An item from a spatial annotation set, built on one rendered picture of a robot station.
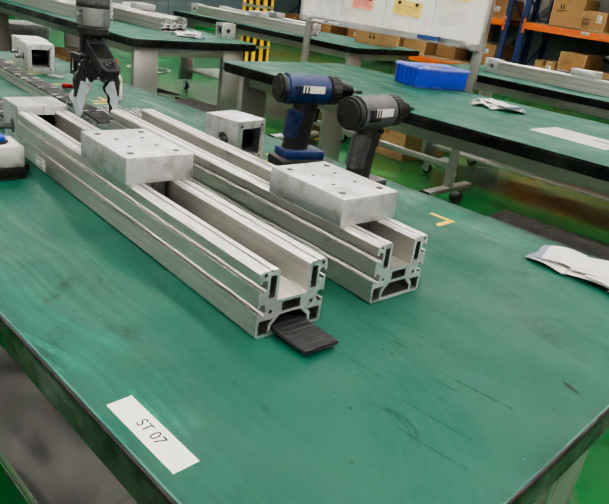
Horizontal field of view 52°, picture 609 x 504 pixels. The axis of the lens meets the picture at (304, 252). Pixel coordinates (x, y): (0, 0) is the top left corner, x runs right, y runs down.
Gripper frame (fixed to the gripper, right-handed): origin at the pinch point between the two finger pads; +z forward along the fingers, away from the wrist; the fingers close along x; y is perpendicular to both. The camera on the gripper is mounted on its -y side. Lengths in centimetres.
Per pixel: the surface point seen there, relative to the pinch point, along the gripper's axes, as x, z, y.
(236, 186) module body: 5, -3, -66
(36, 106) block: 20.2, -6.3, -18.1
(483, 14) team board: -257, -34, 75
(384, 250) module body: 4, -5, -98
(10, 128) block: 24.3, -1.2, -14.7
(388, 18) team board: -252, -24, 141
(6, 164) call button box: 31.1, 0.1, -34.2
